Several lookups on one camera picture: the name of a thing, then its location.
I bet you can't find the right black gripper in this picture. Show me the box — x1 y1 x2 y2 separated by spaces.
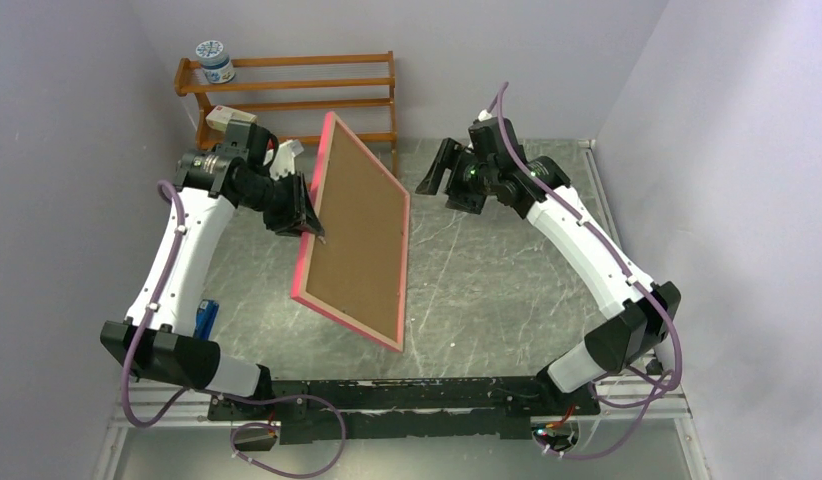
415 139 497 215

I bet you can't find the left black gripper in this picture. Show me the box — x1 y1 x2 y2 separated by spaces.
239 169 324 240

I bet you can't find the brown cardboard backing board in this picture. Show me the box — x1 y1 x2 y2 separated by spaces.
304 122 410 346

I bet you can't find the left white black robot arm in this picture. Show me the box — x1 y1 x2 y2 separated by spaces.
100 120 324 420

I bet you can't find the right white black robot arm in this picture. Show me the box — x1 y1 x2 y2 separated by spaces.
416 111 681 415

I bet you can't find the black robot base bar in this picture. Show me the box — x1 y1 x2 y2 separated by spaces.
208 376 600 445

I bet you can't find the wooden three-tier shelf rack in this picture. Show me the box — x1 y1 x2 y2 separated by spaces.
173 50 400 175

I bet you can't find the small white carton box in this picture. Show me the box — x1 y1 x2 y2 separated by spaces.
205 105 257 132

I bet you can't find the blue black stapler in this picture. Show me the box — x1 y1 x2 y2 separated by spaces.
193 299 219 340

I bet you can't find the white blue-lidded jar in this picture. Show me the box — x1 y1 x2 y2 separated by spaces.
195 40 236 84

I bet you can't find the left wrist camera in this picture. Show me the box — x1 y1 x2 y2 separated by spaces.
264 139 304 180

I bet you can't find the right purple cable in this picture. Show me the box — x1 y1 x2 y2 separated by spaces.
487 82 685 461

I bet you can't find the aluminium rail frame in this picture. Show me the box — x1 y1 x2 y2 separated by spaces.
92 139 712 480

